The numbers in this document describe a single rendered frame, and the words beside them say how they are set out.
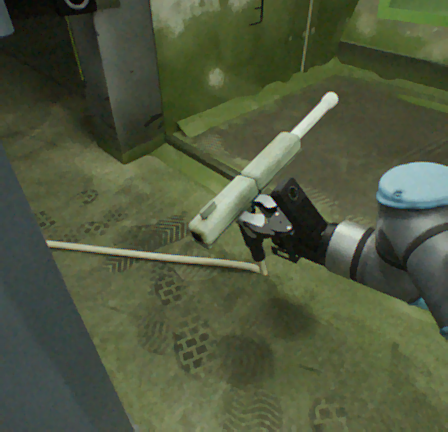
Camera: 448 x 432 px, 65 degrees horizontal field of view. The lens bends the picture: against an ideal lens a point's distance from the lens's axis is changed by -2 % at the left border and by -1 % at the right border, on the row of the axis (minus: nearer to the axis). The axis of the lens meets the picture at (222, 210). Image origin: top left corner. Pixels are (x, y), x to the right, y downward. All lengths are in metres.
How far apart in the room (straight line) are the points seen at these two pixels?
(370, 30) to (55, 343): 1.91
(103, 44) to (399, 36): 1.35
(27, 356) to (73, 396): 0.08
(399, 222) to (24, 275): 0.38
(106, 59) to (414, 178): 0.87
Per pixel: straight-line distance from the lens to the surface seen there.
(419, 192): 0.45
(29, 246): 0.24
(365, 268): 0.56
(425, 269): 0.42
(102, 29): 1.09
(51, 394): 0.31
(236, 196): 0.64
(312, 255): 0.65
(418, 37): 1.94
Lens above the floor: 0.65
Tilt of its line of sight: 40 degrees down
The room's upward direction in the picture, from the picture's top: straight up
